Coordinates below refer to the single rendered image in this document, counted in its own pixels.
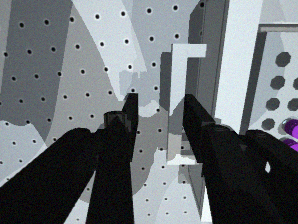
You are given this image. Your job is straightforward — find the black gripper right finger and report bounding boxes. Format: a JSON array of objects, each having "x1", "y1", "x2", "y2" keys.
[{"x1": 183, "y1": 94, "x2": 298, "y2": 224}]

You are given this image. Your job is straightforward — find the grey block with round holes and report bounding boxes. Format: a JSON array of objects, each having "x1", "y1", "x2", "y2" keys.
[{"x1": 239, "y1": 32, "x2": 298, "y2": 143}]

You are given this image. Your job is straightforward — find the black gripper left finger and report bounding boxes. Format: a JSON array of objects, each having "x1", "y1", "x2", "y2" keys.
[{"x1": 0, "y1": 93, "x2": 138, "y2": 224}]

